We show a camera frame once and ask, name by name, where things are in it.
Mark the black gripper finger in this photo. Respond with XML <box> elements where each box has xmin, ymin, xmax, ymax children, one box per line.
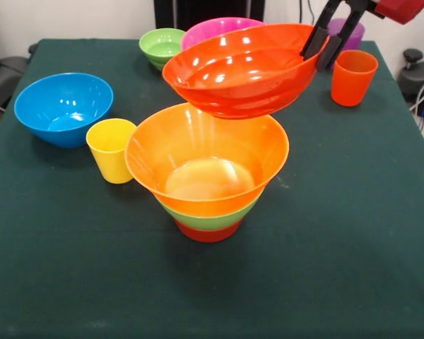
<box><xmin>299</xmin><ymin>0</ymin><xmax>346</xmax><ymax>61</ymax></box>
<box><xmin>316</xmin><ymin>0</ymin><xmax>370</xmax><ymax>73</ymax></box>

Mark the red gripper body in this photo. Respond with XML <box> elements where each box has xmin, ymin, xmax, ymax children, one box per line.
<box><xmin>372</xmin><ymin>0</ymin><xmax>424</xmax><ymax>25</ymax></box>

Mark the wide shallow orange bowl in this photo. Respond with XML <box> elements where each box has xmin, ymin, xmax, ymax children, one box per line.
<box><xmin>162</xmin><ymin>23</ymin><xmax>330</xmax><ymax>120</ymax></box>

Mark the large yellow-orange bowl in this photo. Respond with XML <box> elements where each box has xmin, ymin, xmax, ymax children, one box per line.
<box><xmin>124</xmin><ymin>102</ymin><xmax>290</xmax><ymax>218</ymax></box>

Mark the small green ribbed bowl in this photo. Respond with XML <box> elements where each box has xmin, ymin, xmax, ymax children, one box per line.
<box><xmin>139</xmin><ymin>28</ymin><xmax>187</xmax><ymax>73</ymax></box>

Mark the large green bowl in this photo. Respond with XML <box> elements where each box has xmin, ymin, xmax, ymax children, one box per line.
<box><xmin>155</xmin><ymin>196</ymin><xmax>261</xmax><ymax>231</ymax></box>

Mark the small orange bowl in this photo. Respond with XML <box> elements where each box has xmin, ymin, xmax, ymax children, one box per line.
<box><xmin>175</xmin><ymin>218</ymin><xmax>244</xmax><ymax>243</ymax></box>

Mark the purple cup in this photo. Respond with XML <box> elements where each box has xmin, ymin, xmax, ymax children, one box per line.
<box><xmin>326</xmin><ymin>18</ymin><xmax>366</xmax><ymax>70</ymax></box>

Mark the orange cup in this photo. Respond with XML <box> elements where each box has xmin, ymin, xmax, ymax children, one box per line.
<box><xmin>331</xmin><ymin>49</ymin><xmax>379</xmax><ymax>107</ymax></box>

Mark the black clamp knob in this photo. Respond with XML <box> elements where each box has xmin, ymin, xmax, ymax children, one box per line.
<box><xmin>402</xmin><ymin>48</ymin><xmax>424</xmax><ymax>71</ymax></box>

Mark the black rounded base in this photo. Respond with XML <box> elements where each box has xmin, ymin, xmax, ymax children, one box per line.
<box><xmin>397</xmin><ymin>59</ymin><xmax>424</xmax><ymax>117</ymax></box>

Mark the large pink bowl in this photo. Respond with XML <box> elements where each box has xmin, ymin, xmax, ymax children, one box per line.
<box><xmin>180</xmin><ymin>16</ymin><xmax>266</xmax><ymax>52</ymax></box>

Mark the yellow cup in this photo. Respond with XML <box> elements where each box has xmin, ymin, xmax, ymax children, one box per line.
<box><xmin>86</xmin><ymin>118</ymin><xmax>138</xmax><ymax>185</ymax></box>

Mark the blue bowl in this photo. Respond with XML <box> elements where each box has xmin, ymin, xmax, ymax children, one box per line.
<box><xmin>13</xmin><ymin>73</ymin><xmax>114</xmax><ymax>149</ymax></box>

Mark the dark green tablecloth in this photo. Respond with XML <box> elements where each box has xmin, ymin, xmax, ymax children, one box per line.
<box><xmin>0</xmin><ymin>37</ymin><xmax>424</xmax><ymax>339</ymax></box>

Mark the dark grey chair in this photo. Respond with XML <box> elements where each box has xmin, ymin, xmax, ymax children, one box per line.
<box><xmin>0</xmin><ymin>55</ymin><xmax>30</xmax><ymax>110</ymax></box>

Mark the black hanging cable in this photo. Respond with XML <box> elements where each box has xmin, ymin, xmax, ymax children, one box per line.
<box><xmin>298</xmin><ymin>0</ymin><xmax>319</xmax><ymax>25</ymax></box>

